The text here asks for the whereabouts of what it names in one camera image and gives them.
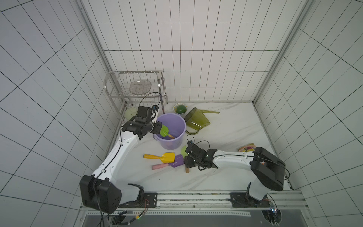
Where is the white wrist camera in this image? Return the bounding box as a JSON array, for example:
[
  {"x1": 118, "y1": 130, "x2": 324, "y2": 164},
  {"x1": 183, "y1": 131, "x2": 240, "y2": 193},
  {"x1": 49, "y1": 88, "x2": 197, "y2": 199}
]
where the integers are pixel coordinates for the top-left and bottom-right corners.
[
  {"x1": 186, "y1": 140, "x2": 194, "y2": 150},
  {"x1": 151, "y1": 105, "x2": 159, "y2": 120}
]

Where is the purple pink toy shovel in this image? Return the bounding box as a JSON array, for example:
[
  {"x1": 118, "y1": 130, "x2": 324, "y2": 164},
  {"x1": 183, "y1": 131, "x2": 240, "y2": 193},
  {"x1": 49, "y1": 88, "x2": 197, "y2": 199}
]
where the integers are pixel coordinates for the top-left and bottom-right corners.
[{"x1": 152, "y1": 154, "x2": 184, "y2": 170}]

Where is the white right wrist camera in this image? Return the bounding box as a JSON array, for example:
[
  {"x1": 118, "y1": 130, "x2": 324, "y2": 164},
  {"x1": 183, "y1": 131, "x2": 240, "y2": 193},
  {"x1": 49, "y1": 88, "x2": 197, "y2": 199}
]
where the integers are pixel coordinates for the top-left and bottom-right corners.
[{"x1": 186, "y1": 140, "x2": 194, "y2": 150}]

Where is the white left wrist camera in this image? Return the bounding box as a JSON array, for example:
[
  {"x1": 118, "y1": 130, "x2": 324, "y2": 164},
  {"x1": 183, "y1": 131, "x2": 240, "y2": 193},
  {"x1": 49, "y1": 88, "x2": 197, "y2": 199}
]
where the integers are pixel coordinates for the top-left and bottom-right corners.
[{"x1": 151, "y1": 105, "x2": 159, "y2": 120}]

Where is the colourful snack packet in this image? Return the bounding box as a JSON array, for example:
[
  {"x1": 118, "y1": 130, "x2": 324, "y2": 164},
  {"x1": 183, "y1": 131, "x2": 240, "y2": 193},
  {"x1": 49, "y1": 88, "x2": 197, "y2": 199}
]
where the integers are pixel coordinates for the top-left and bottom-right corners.
[{"x1": 238, "y1": 143, "x2": 256, "y2": 153}]

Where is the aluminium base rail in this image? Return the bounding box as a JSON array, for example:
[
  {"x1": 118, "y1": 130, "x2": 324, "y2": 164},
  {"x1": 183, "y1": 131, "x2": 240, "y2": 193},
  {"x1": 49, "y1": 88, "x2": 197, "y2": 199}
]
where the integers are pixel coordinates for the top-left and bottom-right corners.
[{"x1": 76, "y1": 190, "x2": 313, "y2": 219}]

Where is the green trowel orange handle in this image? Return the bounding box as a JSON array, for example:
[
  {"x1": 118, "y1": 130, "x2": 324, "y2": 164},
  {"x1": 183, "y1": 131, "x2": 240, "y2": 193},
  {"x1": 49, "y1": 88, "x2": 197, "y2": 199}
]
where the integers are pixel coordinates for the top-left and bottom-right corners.
[{"x1": 160, "y1": 125, "x2": 175, "y2": 139}]

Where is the clear glass plate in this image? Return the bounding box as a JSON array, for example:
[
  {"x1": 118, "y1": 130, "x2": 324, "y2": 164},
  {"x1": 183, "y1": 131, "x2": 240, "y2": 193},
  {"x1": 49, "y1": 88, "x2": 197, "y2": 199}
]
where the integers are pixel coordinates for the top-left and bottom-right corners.
[{"x1": 129, "y1": 79, "x2": 152, "y2": 95}]

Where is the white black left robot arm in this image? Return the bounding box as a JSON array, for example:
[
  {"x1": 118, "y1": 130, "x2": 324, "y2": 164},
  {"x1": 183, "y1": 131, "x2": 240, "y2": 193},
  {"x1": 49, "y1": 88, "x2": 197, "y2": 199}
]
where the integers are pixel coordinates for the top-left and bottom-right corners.
[{"x1": 79, "y1": 105, "x2": 162, "y2": 214}]

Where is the yellow plastic toy shovel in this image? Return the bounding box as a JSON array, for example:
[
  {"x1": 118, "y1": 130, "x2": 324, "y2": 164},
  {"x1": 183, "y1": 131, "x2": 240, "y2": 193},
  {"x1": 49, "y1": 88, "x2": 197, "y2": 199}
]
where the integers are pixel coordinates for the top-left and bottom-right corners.
[{"x1": 143, "y1": 152, "x2": 175, "y2": 163}]

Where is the small bowl with green ball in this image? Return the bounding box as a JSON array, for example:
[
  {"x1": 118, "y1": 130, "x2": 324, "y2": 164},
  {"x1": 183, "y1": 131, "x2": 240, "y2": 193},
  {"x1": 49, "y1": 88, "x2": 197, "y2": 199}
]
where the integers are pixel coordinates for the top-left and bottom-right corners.
[{"x1": 173, "y1": 103, "x2": 187, "y2": 115}]

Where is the light green wooden-handle spade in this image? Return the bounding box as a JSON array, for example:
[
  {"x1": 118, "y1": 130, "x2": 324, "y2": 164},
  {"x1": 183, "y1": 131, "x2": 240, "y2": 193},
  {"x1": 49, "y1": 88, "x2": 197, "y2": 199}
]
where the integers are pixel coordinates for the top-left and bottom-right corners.
[{"x1": 181, "y1": 145, "x2": 190, "y2": 173}]

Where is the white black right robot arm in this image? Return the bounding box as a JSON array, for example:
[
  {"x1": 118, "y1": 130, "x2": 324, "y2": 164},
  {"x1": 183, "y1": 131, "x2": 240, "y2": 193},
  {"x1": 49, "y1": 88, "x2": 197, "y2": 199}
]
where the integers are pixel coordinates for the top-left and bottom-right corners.
[{"x1": 181, "y1": 144, "x2": 287, "y2": 206}]

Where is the purple plastic bucket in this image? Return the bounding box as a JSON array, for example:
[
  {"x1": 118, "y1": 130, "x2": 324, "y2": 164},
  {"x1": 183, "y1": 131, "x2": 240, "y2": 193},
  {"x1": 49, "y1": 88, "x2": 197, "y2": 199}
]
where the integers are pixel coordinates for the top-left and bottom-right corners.
[{"x1": 153, "y1": 113, "x2": 186, "y2": 150}]

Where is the metal dish rack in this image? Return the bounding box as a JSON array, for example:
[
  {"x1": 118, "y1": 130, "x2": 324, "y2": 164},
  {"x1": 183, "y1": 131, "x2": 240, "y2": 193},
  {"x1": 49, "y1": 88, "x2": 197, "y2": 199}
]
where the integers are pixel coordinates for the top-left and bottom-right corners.
[{"x1": 103, "y1": 71, "x2": 168, "y2": 123}]

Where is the pale green bowl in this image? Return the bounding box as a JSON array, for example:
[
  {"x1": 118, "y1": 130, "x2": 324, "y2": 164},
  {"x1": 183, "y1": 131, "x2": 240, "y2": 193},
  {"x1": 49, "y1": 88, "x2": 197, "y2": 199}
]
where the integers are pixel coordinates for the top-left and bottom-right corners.
[{"x1": 124, "y1": 107, "x2": 138, "y2": 121}]

